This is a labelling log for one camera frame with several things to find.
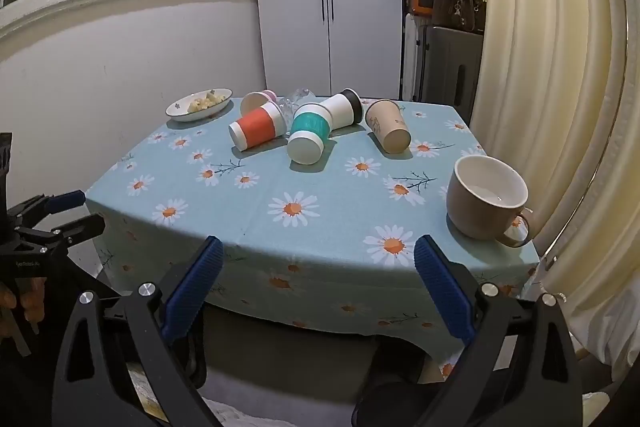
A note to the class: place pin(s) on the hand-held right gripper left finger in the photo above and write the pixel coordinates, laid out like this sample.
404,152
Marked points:
196,287

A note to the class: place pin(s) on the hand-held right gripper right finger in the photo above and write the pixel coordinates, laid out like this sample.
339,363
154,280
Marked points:
442,289

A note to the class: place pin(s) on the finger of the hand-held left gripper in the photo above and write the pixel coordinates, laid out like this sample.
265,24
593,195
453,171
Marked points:
67,201
82,229

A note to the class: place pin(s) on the brown paper cup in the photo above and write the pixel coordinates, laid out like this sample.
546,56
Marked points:
387,124

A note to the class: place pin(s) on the orange and white paper cup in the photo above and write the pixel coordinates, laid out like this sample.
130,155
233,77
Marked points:
260,124

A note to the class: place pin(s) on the pink paper cup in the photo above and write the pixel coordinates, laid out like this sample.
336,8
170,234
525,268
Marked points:
252,102

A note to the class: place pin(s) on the teal and white paper cup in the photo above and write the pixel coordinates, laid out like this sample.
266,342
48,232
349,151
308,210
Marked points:
309,127

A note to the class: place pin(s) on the white cup with black lid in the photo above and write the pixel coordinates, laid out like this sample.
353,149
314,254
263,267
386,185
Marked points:
340,109

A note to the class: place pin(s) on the clear plastic cup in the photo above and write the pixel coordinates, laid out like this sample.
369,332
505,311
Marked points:
292,103

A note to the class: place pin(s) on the person's left hand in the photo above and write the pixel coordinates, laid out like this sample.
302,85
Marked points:
31,302

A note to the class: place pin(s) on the beige ceramic mug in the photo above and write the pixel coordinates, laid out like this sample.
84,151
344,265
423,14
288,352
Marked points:
467,207

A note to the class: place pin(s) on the white plate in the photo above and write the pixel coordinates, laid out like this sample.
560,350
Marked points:
180,112

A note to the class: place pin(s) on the blue daisy print tablecloth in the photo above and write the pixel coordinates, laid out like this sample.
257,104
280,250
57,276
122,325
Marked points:
310,177

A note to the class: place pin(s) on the pale food pieces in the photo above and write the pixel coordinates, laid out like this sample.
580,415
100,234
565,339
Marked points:
206,101

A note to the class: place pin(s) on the dark grey suitcase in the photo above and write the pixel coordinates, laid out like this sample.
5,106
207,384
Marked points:
447,67

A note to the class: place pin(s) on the cream curtain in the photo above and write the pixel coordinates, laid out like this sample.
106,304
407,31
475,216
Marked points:
550,82

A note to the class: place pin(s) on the white folded panel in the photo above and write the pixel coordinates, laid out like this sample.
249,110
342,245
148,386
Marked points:
410,57

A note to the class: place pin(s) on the black handbag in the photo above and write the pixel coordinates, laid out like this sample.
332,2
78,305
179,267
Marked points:
457,9

